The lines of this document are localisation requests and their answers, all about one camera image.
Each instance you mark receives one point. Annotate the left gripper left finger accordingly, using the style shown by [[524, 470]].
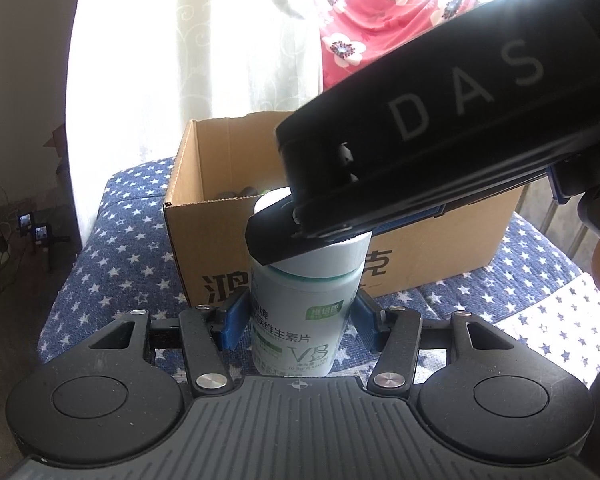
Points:
[[231, 319]]

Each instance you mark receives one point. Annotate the small cameras on floor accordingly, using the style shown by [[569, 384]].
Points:
[[40, 233]]

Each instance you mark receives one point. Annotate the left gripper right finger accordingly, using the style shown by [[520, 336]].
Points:
[[369, 320]]

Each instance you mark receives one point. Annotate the red floral cloth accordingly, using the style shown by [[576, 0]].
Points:
[[355, 33]]

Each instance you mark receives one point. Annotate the blue star patterned blanket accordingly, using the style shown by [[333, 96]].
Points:
[[530, 289]]

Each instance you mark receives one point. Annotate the white vitamin bottle green label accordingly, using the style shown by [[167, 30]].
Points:
[[300, 307]]

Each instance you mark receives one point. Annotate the metal window railing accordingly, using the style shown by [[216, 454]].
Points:
[[559, 223]]

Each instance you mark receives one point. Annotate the white embossed curtain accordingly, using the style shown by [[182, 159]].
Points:
[[139, 70]]

